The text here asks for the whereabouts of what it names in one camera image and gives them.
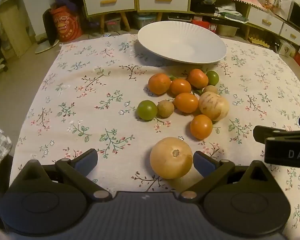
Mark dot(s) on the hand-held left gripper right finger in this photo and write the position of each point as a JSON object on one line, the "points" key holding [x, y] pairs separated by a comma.
{"points": [[202, 163]]}

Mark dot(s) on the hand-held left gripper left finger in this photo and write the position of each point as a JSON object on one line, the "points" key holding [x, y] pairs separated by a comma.
{"points": [[86, 160]]}

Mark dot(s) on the plain pale yellow melon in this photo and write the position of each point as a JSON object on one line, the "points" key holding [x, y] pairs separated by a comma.
{"points": [[171, 158]]}

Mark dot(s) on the striped pale yellow melon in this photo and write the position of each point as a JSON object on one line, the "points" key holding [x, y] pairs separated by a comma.
{"points": [[213, 105]]}

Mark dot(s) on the small brown kiwi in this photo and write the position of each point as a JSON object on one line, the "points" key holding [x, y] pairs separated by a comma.
{"points": [[210, 89], [165, 108]]}

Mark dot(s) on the green lime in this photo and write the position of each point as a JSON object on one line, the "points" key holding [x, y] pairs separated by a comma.
{"points": [[213, 78], [147, 110]]}

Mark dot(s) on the orange tangerine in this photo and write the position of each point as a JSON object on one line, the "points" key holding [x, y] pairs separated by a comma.
{"points": [[159, 83], [197, 78]]}

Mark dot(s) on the white ribbed plate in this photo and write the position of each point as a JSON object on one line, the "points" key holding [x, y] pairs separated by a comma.
{"points": [[180, 42]]}

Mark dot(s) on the floral tablecloth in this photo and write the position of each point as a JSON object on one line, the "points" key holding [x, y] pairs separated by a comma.
{"points": [[90, 120]]}

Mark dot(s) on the white printed box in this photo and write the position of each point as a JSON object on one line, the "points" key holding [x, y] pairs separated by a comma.
{"points": [[286, 49]]}

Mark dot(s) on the yellow egg carton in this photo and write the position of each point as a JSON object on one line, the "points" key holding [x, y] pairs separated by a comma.
{"points": [[260, 41]]}

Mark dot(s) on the white microwave oven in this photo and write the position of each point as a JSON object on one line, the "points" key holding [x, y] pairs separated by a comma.
{"points": [[297, 17]]}

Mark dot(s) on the beige storage bin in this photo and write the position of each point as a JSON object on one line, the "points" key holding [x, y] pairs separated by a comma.
{"points": [[227, 30]]}

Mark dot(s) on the white floor stand base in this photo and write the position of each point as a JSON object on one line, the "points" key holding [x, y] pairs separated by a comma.
{"points": [[43, 47]]}

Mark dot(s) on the pile of papers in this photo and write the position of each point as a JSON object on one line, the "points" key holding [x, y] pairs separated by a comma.
{"points": [[228, 13]]}

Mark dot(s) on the red box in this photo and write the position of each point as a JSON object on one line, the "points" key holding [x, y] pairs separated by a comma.
{"points": [[202, 25]]}

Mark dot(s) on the small white floor device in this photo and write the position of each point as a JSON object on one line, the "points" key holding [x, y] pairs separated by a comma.
{"points": [[107, 34]]}

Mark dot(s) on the olive wooden tv stand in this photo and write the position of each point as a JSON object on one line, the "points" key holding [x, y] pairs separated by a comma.
{"points": [[241, 4]]}

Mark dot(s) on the orange snack bag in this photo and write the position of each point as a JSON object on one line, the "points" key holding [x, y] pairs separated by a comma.
{"points": [[66, 25]]}

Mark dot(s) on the small clear box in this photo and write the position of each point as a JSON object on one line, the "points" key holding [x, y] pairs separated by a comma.
{"points": [[113, 25]]}

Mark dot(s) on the black flat panel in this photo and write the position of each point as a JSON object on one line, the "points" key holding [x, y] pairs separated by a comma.
{"points": [[48, 27]]}

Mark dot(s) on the black bag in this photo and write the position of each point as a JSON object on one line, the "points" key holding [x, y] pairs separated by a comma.
{"points": [[205, 3]]}

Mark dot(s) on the light wooden cabinet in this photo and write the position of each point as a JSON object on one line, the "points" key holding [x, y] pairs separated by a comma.
{"points": [[10, 30]]}

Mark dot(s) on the clear plastic storage box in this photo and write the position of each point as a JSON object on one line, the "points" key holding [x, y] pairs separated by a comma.
{"points": [[143, 20]]}

